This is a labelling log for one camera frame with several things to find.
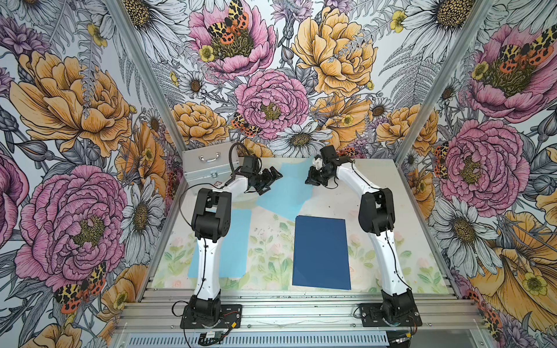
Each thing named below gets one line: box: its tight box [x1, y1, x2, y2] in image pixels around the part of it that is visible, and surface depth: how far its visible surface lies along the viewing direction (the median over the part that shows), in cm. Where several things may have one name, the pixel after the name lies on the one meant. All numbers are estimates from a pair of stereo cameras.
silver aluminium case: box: [181, 143, 240, 189], surface depth 103 cm
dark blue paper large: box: [292, 216, 352, 290], surface depth 91 cm
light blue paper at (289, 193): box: [256, 157, 314, 221], surface depth 107 cm
